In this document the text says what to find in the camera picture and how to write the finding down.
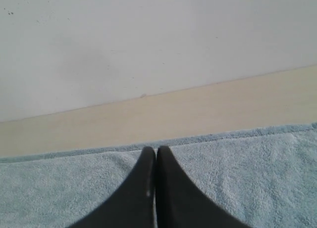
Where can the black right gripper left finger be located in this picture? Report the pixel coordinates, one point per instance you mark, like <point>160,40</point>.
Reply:
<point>131,205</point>

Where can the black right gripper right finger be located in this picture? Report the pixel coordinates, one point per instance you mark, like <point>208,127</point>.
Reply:
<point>180,203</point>

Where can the light blue terry towel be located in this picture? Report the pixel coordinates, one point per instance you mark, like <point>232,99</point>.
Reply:
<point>266,177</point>

